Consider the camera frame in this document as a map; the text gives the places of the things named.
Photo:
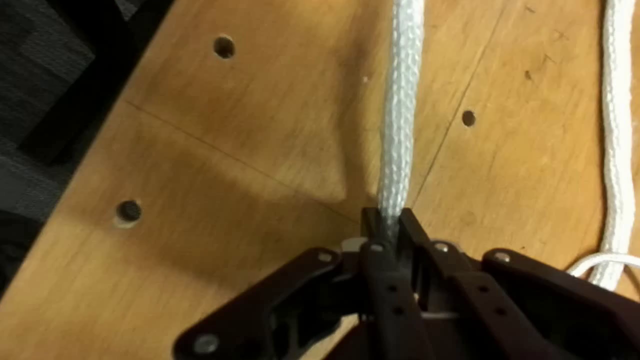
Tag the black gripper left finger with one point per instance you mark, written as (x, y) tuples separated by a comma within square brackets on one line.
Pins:
[(305, 301)]

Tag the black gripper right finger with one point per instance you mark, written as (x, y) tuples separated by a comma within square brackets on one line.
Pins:
[(511, 306)]

